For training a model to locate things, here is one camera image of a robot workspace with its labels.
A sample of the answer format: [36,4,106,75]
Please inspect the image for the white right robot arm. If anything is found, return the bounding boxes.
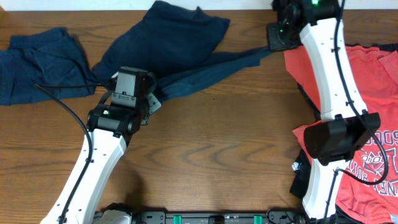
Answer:
[267,0,381,223]

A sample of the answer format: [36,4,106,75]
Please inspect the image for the black garment under pile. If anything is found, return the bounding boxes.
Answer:
[290,149,311,199]

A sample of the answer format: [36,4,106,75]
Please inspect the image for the folded navy cloth left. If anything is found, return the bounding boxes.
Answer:
[1,27,98,106]

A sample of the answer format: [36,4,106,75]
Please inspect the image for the navy blue shorts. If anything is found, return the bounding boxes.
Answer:
[92,1,271,101]

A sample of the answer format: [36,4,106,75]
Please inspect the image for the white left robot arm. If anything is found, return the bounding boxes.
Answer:
[42,67,162,224]

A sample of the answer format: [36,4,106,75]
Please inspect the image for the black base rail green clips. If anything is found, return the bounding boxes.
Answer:
[132,209,306,224]

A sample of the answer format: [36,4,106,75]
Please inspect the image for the red printed t-shirt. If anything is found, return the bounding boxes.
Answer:
[283,45,398,224]

